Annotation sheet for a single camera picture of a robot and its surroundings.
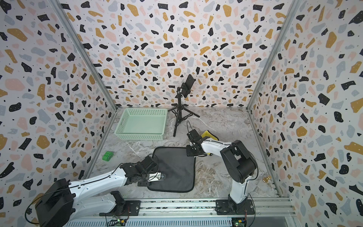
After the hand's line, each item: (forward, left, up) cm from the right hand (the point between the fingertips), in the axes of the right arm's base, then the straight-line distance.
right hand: (189, 152), depth 95 cm
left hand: (-15, +22, +1) cm, 27 cm away
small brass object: (-16, -46, -1) cm, 48 cm away
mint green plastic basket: (+22, +38, +2) cm, 44 cm away
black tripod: (+28, +7, +10) cm, 30 cm away
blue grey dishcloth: (-11, +6, 0) cm, 13 cm away
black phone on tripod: (+29, +1, +33) cm, 44 cm away
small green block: (-6, +52, +4) cm, 53 cm away
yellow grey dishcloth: (+13, -12, +3) cm, 18 cm away
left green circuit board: (-39, +35, -1) cm, 53 cm away
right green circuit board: (-37, -26, -2) cm, 46 cm away
